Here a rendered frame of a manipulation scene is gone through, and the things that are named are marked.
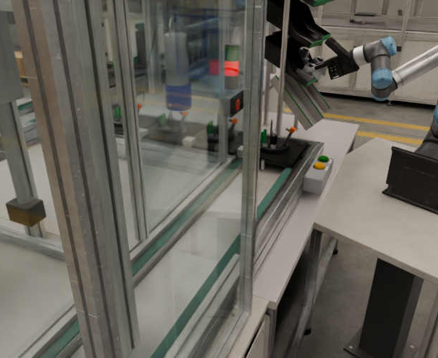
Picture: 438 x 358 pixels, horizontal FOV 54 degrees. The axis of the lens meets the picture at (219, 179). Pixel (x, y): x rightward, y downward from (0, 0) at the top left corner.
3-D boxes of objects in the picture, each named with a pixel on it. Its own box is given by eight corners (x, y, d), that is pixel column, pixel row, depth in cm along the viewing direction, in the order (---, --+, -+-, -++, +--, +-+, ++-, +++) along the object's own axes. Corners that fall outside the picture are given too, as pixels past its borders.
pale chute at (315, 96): (323, 113, 214) (330, 108, 211) (313, 121, 204) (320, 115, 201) (291, 68, 215) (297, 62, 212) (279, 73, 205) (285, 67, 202)
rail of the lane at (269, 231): (321, 163, 192) (324, 140, 187) (252, 286, 121) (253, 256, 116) (309, 160, 194) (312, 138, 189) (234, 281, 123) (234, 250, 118)
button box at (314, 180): (331, 171, 176) (333, 158, 173) (320, 194, 159) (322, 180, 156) (315, 168, 178) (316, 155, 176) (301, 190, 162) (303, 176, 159)
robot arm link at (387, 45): (392, 50, 161) (390, 30, 164) (362, 59, 168) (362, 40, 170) (398, 59, 167) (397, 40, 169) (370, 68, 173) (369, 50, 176)
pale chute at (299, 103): (317, 122, 202) (324, 117, 199) (305, 131, 192) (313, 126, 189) (282, 74, 203) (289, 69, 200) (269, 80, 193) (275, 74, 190)
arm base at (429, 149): (449, 184, 162) (461, 162, 163) (443, 166, 151) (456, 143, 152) (410, 171, 172) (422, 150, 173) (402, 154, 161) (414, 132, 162)
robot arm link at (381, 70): (392, 92, 169) (390, 68, 173) (393, 77, 159) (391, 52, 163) (371, 94, 172) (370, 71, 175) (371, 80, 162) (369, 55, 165)
